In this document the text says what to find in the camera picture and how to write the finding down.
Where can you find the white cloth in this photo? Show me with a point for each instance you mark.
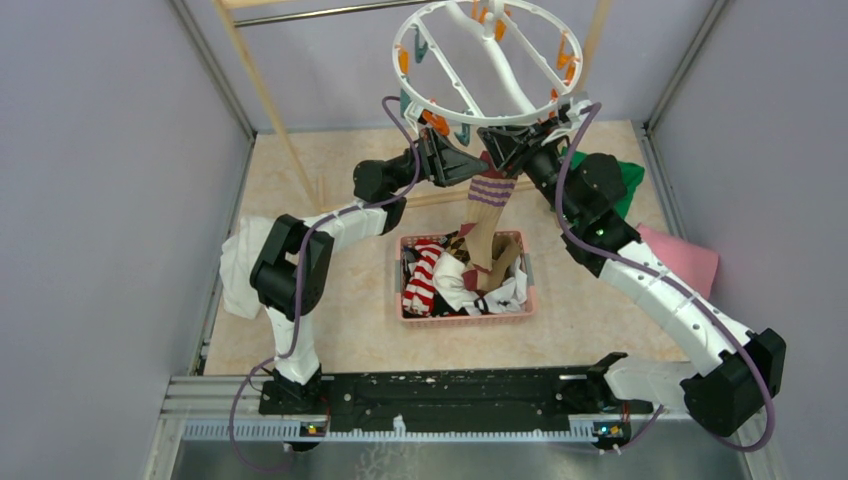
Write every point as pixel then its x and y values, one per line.
pixel 239 254

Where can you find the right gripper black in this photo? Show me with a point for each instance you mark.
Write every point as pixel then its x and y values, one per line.
pixel 516 146

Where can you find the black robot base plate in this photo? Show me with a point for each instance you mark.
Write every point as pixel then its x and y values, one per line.
pixel 516 400

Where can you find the beige purple striped sock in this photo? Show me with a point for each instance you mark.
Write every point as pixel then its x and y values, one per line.
pixel 488 194

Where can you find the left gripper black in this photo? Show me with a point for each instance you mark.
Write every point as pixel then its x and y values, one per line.
pixel 436 152

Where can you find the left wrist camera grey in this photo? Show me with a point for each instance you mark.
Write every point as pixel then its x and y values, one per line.
pixel 413 114

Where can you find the white round clip hanger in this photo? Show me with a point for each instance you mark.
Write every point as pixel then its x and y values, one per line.
pixel 414 49

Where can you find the orange clip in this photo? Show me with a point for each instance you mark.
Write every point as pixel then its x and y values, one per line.
pixel 436 122

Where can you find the metal rack rod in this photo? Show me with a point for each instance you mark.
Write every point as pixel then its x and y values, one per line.
pixel 330 12

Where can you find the green cloth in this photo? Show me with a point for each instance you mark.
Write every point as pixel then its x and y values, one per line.
pixel 632 177

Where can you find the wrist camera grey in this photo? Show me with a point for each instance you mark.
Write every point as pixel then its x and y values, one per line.
pixel 570 117
pixel 413 114

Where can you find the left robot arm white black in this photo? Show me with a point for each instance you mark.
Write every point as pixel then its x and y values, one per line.
pixel 290 273

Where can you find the pink cloth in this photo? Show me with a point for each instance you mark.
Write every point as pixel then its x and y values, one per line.
pixel 696 266

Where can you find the wooden drying rack frame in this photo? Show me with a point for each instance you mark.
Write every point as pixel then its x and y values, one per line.
pixel 575 70

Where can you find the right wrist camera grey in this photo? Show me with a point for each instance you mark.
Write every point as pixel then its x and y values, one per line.
pixel 570 117

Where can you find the pink plastic basket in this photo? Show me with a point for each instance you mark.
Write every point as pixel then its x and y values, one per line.
pixel 442 315

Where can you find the brown argyle sock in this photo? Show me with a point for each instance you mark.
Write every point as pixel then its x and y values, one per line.
pixel 455 245

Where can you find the white black sock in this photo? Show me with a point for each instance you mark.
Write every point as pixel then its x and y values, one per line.
pixel 510 297

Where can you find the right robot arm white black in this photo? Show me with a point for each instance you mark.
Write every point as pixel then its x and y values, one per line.
pixel 731 372

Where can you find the red white striped sock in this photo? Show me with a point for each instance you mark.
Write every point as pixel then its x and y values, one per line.
pixel 419 292

